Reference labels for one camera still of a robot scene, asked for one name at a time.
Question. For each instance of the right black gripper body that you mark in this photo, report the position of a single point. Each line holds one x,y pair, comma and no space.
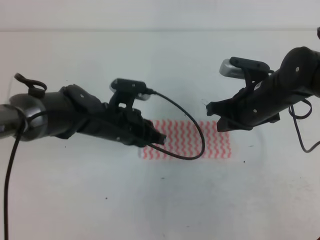
258,103

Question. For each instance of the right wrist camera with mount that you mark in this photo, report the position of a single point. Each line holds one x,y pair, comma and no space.
252,71

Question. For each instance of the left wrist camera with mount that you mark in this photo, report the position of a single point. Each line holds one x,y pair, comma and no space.
126,91

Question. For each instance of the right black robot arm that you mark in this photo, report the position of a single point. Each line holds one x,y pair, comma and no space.
298,77

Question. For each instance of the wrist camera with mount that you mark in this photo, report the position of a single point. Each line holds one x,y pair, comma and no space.
126,91
252,71

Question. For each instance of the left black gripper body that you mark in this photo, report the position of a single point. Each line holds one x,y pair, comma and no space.
119,124

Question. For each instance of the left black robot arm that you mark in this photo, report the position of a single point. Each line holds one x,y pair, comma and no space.
73,110

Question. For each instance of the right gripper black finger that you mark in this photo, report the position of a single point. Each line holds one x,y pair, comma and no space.
228,125
227,107

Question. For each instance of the pink white wavy striped towel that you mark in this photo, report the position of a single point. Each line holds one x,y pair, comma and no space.
182,138

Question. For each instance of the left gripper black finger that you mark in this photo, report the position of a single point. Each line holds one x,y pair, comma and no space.
157,138
150,130

